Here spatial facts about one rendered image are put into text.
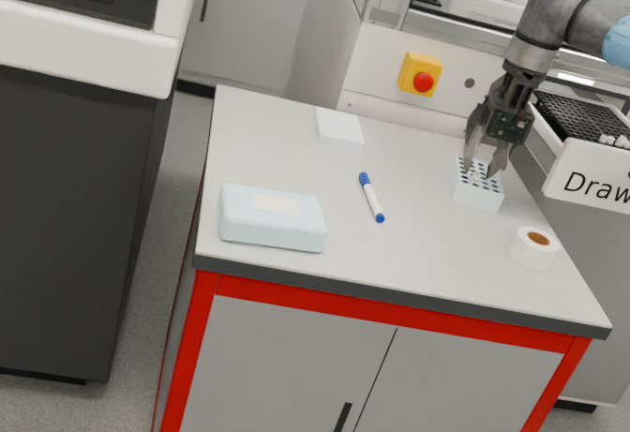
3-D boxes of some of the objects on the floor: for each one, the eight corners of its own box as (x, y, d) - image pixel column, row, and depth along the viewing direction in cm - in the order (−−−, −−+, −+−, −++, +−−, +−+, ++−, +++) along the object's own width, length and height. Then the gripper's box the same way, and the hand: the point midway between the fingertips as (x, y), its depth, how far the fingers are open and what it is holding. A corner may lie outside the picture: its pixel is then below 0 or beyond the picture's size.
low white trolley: (437, 617, 145) (614, 326, 108) (117, 588, 133) (195, 250, 97) (391, 396, 194) (502, 147, 158) (156, 362, 183) (216, 82, 146)
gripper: (496, 66, 114) (448, 182, 125) (563, 86, 115) (510, 201, 125) (490, 50, 122) (445, 160, 132) (554, 68, 122) (504, 178, 133)
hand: (478, 166), depth 130 cm, fingers open, 3 cm apart
